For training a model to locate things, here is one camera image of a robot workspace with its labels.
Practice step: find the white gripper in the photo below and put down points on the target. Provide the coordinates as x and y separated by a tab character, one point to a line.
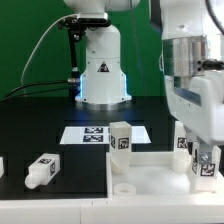
201	109

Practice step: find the white square tabletop tray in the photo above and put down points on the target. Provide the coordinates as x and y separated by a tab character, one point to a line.
150	173

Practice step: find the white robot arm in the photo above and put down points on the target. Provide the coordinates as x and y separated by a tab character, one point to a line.
191	59

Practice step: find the white front fence bar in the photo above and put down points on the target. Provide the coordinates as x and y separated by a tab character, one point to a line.
198	209

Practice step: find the white sheet with markers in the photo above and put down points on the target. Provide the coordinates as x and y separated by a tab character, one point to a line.
78	135

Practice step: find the white left fence piece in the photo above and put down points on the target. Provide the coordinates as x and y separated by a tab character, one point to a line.
1	166

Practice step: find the black camera stand pole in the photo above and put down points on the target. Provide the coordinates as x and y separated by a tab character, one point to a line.
74	84

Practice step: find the camera on stand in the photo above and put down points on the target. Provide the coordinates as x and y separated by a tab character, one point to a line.
82	19

